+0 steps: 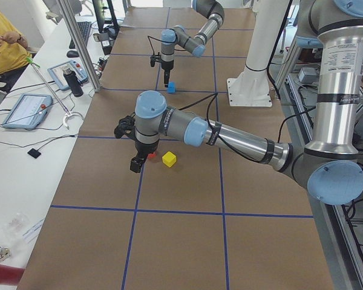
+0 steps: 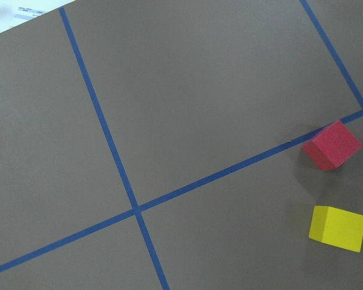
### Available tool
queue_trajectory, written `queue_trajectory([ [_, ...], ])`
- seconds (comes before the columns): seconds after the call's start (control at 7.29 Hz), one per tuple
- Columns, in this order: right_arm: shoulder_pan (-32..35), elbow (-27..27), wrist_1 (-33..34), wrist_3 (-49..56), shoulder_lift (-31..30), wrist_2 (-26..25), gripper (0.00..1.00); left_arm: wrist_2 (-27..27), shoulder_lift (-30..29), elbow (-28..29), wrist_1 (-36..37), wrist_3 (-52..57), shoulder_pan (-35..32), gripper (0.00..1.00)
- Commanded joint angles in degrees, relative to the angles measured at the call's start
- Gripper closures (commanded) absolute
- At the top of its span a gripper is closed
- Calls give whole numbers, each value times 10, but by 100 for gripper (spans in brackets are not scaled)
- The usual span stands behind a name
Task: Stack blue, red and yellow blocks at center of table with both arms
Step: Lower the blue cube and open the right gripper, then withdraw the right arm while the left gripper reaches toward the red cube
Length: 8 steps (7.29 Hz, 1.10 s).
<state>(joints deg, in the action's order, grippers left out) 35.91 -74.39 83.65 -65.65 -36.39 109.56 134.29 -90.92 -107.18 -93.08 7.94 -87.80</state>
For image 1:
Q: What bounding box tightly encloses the black computer mouse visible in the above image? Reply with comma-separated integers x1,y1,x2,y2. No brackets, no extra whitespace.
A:
66,50,79,58

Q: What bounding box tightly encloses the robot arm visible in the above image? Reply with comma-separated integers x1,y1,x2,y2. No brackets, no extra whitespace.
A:
130,1,363,205
150,1,224,87

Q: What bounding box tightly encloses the person in yellow shirt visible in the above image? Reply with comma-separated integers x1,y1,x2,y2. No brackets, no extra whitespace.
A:
0,12,31,92

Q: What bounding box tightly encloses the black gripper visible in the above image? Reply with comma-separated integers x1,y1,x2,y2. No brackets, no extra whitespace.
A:
129,141,159,173
161,60,174,88

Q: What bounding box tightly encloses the black keyboard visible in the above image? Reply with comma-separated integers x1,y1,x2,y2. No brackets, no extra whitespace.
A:
77,21,91,47

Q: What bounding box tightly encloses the far teach pendant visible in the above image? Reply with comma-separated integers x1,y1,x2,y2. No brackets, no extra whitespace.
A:
47,60,88,91

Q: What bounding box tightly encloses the blue foam block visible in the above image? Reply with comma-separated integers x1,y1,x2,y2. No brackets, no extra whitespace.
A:
167,82,176,94

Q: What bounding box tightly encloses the grabber stick tool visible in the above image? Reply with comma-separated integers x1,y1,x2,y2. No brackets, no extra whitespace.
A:
26,57,84,129

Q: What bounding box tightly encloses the black water bottle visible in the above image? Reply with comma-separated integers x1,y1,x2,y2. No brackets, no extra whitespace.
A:
62,65,83,97

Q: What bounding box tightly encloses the yellow foam block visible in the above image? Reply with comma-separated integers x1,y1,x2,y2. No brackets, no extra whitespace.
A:
162,151,177,167

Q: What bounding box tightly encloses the aluminium frame post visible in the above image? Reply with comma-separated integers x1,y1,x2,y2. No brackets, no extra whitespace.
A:
57,0,101,92

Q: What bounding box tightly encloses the red fire extinguisher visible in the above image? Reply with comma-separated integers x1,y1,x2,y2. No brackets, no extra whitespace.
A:
0,265,25,286

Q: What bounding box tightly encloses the small black square pad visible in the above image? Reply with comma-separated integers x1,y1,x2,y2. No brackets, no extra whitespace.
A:
27,148,41,159

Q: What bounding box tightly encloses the teach pendant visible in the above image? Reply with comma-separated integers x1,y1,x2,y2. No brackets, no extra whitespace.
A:
2,94,53,129
47,60,88,91

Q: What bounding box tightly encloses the near teach pendant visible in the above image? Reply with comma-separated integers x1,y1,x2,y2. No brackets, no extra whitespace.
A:
2,94,53,129

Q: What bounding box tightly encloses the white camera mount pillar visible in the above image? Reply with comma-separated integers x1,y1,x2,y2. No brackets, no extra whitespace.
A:
227,0,292,108

